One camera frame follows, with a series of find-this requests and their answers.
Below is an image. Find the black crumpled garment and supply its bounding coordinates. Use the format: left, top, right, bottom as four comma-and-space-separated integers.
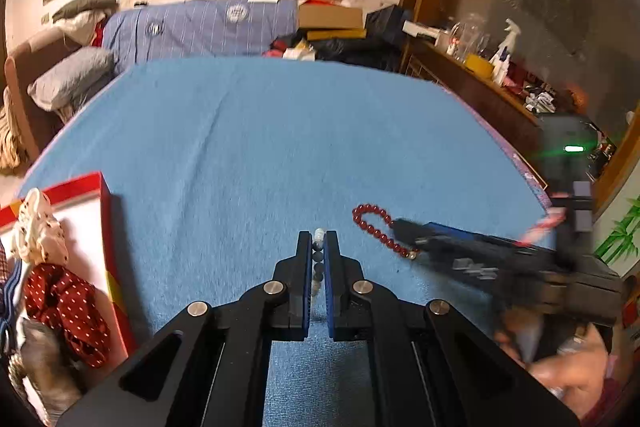
312, 37, 406, 71

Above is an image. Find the person's right hand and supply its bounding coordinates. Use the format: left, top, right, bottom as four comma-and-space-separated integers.
492, 316, 626, 408

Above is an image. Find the white crumpled cloth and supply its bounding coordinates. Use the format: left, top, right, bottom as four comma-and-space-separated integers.
55, 10, 109, 46

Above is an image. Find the red bead bracelet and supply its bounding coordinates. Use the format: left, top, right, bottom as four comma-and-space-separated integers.
351, 204, 421, 261

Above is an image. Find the white grey bead bracelet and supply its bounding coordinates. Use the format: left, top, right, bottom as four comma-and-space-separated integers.
309, 227, 329, 309

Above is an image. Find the white dotted scrunchie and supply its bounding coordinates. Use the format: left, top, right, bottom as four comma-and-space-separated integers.
11, 188, 70, 266

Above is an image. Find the brown cardboard box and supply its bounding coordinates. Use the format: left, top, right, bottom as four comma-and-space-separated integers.
297, 0, 364, 31

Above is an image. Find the grey sheer scrunchie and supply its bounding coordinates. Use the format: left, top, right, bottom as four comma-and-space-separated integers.
15, 317, 84, 424

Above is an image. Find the blue plaid quilt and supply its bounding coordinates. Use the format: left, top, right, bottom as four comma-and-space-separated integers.
101, 0, 301, 64

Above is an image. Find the black bag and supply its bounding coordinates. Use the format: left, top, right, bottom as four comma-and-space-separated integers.
365, 4, 414, 46

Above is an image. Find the red polka dot scrunchie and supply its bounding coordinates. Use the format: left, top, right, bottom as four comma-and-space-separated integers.
24, 263, 112, 369

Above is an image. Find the red gift box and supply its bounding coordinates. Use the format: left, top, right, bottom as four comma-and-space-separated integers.
0, 172, 139, 410

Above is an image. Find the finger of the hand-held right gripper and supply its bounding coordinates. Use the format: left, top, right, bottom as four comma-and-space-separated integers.
414, 238, 507, 282
394, 219, 557, 264

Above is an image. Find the clear glass pitcher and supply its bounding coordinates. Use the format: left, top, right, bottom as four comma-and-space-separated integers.
447, 14, 489, 58

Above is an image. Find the wooden side cabinet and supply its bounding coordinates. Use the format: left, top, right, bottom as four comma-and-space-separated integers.
407, 40, 567, 169

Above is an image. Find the flat white box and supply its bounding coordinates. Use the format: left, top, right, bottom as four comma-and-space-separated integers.
402, 21, 441, 39

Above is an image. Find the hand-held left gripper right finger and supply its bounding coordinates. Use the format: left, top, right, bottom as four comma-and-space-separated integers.
325, 230, 582, 427

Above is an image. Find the white spray bottle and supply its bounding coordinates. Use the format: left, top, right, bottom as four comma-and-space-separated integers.
492, 18, 524, 84

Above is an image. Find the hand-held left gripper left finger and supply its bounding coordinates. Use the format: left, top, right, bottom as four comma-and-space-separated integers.
56, 230, 313, 427

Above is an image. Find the brown armchair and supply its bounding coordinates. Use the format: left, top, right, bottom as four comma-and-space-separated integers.
4, 27, 101, 169

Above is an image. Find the bamboo print panel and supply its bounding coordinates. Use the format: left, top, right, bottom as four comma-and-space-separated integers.
592, 197, 640, 266

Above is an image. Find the blue bed sheet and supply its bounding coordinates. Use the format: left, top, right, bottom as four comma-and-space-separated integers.
15, 57, 551, 427

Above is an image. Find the dark grey folded garment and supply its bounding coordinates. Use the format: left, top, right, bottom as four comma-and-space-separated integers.
52, 0, 119, 22

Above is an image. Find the flat yellow box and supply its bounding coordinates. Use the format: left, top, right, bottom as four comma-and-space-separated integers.
306, 27, 368, 42

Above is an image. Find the grey pillow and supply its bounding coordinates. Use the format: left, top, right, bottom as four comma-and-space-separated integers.
27, 47, 116, 111

